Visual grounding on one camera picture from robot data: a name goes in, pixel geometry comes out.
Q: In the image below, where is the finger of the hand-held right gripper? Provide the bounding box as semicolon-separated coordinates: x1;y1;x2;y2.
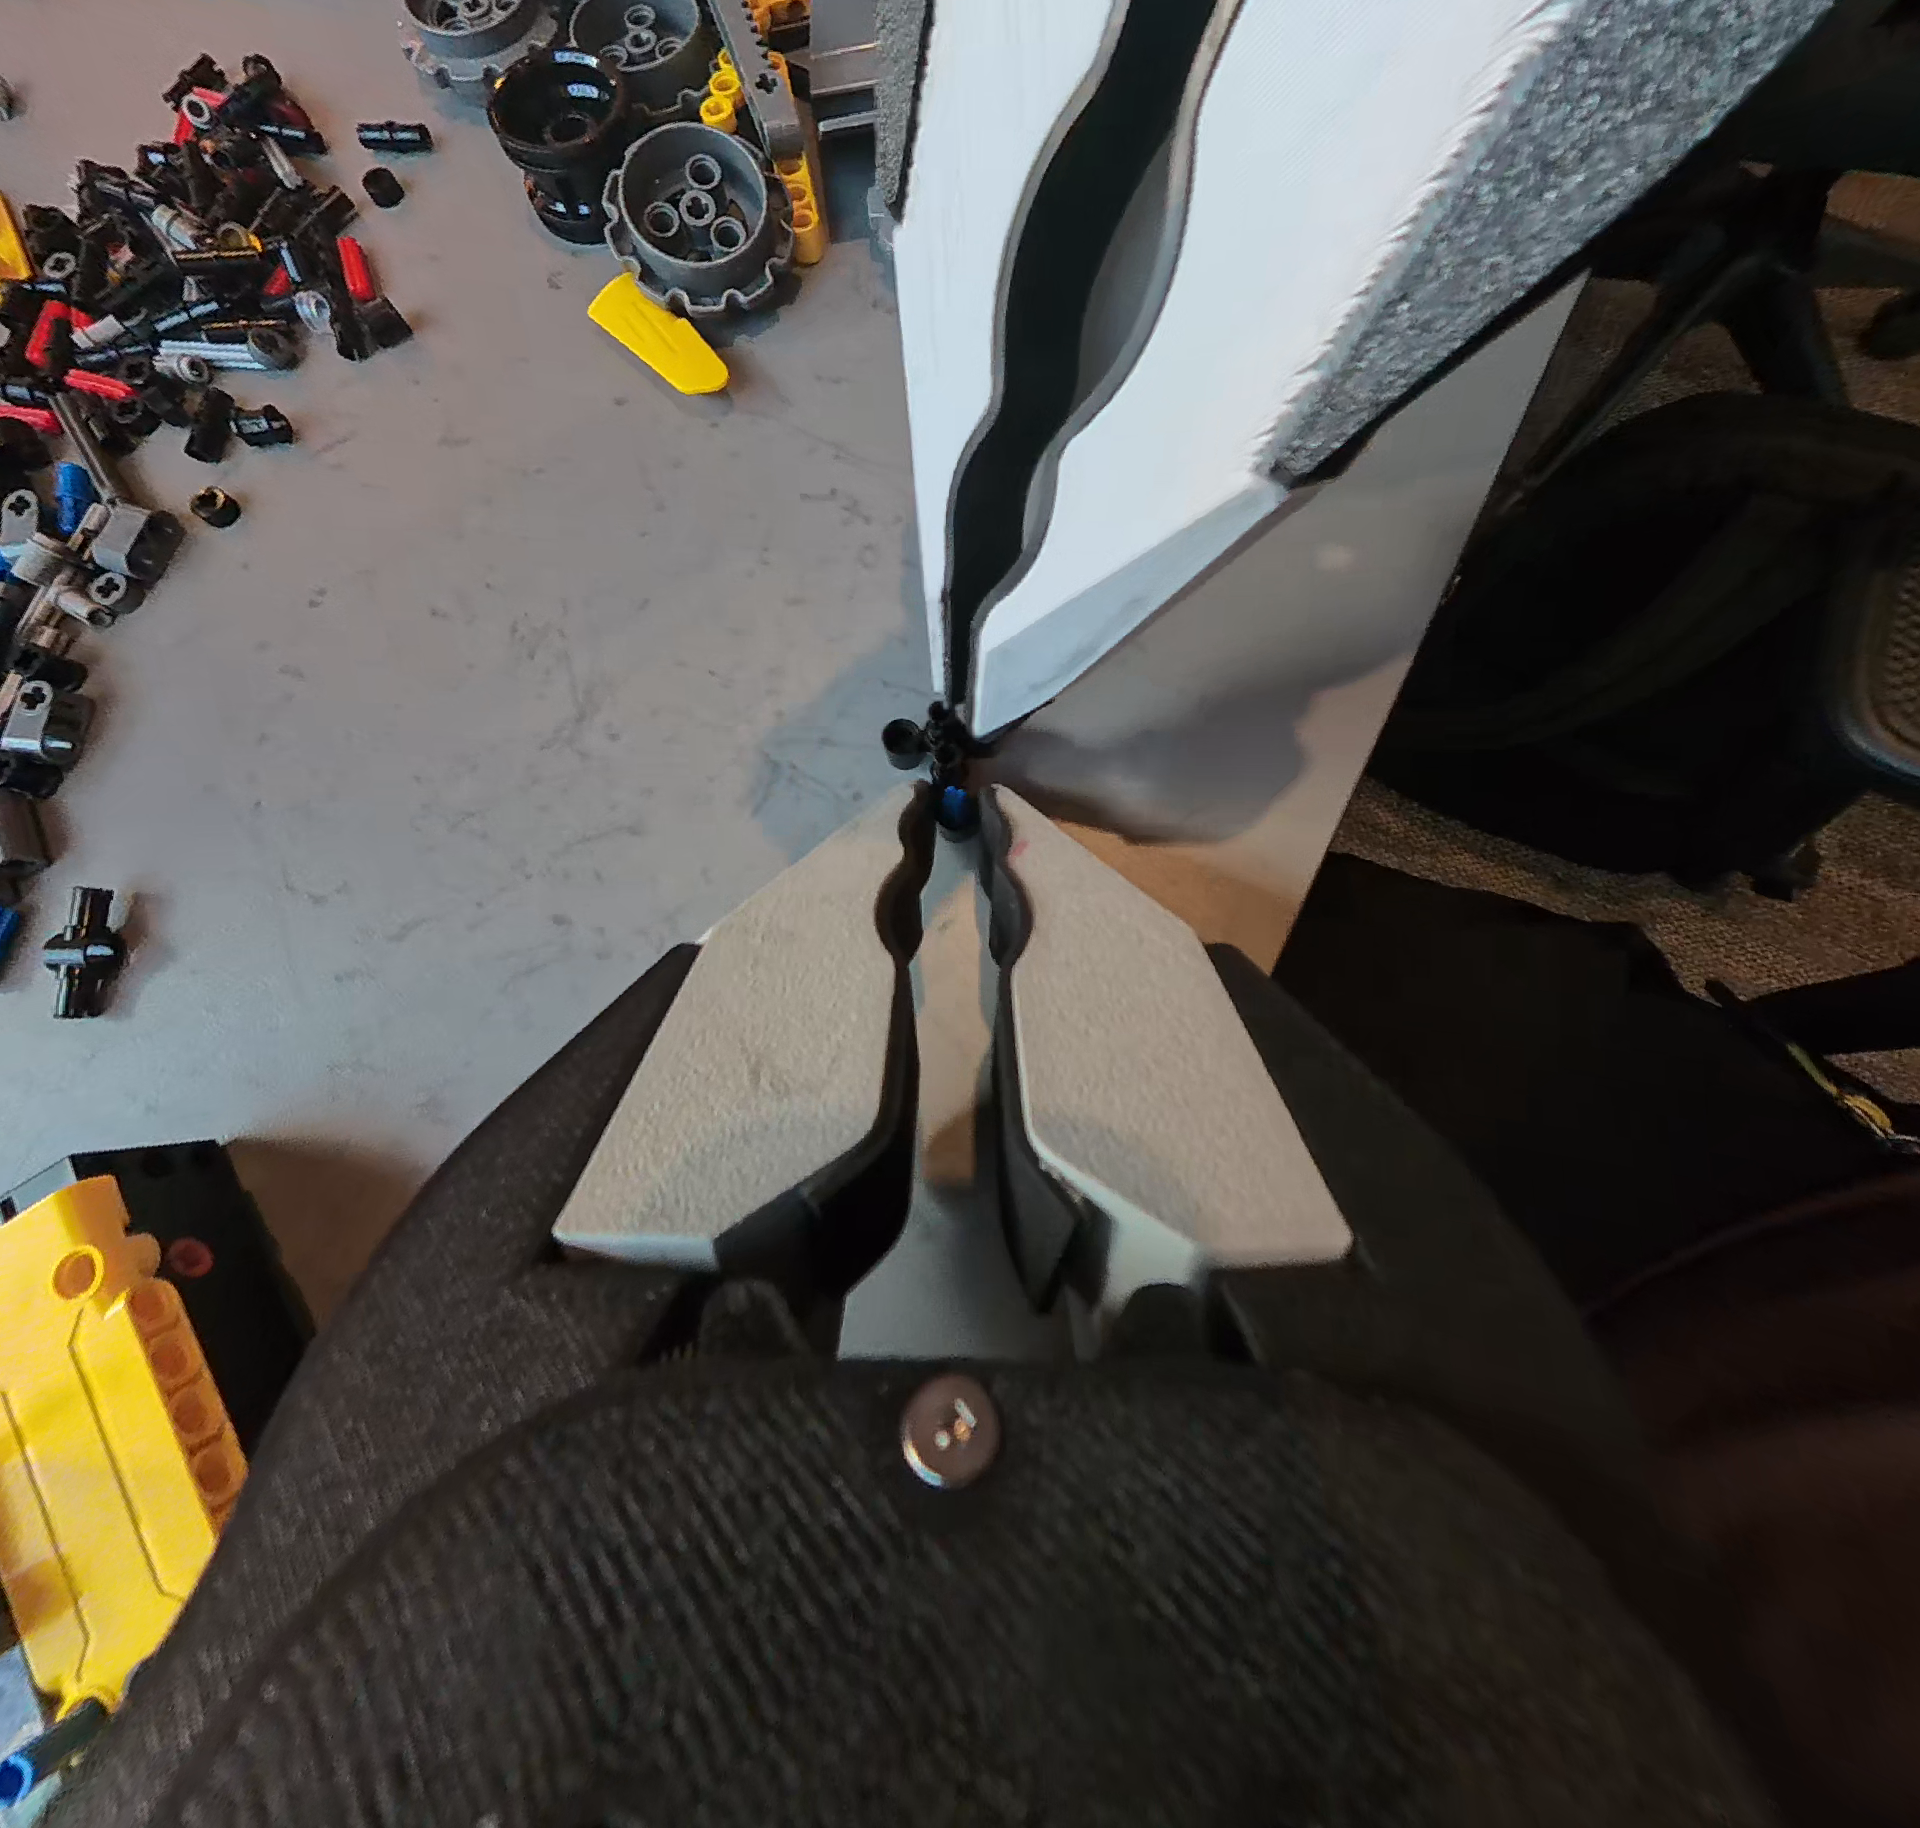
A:
891;0;1157;706
966;0;1712;735

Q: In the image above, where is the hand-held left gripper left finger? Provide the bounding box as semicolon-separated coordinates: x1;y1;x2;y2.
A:
555;795;920;1276

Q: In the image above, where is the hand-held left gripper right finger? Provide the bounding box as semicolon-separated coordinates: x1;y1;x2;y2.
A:
986;788;1352;1305

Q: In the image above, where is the black multi-hole connector piece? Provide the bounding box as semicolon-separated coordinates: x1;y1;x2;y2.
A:
884;701;980;780

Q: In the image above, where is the yellow toy vehicle model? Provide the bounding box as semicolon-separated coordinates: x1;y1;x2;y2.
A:
0;1139;317;1785

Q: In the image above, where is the pile of small building parts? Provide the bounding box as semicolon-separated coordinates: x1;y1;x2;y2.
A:
0;54;438;945

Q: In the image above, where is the grey desk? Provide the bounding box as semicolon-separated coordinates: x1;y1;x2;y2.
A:
0;0;1593;1321

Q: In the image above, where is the dark grey gear rack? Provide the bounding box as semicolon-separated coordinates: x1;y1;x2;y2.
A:
675;0;828;165

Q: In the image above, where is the group of grey toothed wheels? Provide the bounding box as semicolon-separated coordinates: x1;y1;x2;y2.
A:
401;0;797;322

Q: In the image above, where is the yellow curved panel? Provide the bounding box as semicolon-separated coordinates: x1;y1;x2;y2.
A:
585;274;736;399

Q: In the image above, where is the black wheel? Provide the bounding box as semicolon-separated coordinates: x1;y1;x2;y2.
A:
486;48;633;181

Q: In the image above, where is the black office chair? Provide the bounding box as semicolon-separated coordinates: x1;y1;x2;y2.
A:
1380;165;1920;886

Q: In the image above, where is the black long axle pin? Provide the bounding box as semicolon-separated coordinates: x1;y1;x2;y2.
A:
44;886;135;1021

